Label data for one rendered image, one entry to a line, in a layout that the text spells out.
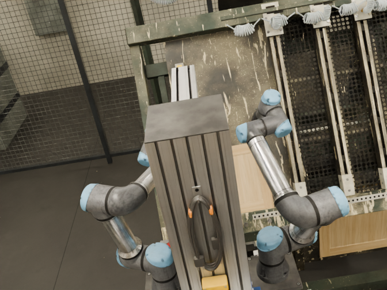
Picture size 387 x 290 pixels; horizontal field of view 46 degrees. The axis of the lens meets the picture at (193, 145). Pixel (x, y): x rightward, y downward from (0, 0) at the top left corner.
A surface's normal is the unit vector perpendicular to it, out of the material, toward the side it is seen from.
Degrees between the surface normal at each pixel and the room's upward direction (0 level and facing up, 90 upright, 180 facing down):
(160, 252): 7
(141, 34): 59
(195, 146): 90
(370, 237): 90
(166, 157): 90
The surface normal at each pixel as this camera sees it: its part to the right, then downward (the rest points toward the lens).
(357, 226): 0.07, 0.50
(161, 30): -0.03, 0.00
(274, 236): -0.28, -0.81
